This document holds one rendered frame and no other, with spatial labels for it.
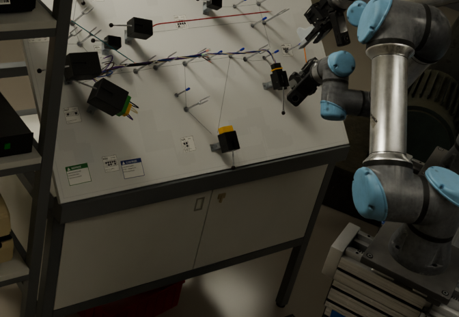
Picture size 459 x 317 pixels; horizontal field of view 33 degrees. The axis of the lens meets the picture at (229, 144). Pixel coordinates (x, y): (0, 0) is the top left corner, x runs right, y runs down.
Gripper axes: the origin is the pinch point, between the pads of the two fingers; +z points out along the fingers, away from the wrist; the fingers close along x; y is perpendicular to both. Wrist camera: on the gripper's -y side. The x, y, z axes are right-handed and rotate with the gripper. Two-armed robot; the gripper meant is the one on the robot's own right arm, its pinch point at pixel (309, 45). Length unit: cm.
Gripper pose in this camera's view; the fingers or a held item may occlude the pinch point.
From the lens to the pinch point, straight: 263.7
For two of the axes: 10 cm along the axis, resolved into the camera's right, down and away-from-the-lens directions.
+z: -4.7, 5.4, 7.0
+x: -6.7, 3.0, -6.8
